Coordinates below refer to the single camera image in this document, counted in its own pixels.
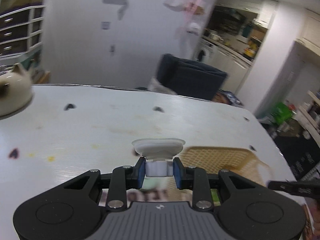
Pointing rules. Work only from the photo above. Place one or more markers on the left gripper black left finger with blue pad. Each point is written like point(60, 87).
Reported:
point(122, 179)

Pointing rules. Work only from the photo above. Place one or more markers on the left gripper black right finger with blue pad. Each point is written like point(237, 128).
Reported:
point(195, 179)

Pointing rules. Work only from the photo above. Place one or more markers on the white suction cup hook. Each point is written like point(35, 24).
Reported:
point(159, 154)

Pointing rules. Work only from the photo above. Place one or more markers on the cream woven plastic basket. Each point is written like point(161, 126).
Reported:
point(238, 160)

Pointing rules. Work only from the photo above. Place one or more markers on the dark navy chair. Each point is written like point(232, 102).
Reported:
point(190, 78)

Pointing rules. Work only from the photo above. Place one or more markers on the green bag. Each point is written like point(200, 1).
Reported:
point(281, 113)

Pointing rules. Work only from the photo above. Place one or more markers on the black right gripper tip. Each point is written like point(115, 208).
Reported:
point(308, 189)

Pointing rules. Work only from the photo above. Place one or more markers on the white washing machine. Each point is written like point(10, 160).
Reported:
point(204, 52)

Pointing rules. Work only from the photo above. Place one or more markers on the cream cat-shaped ceramic figure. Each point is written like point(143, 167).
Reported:
point(16, 89)

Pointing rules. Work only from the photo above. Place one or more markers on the white drawer cabinet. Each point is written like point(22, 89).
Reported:
point(21, 31)

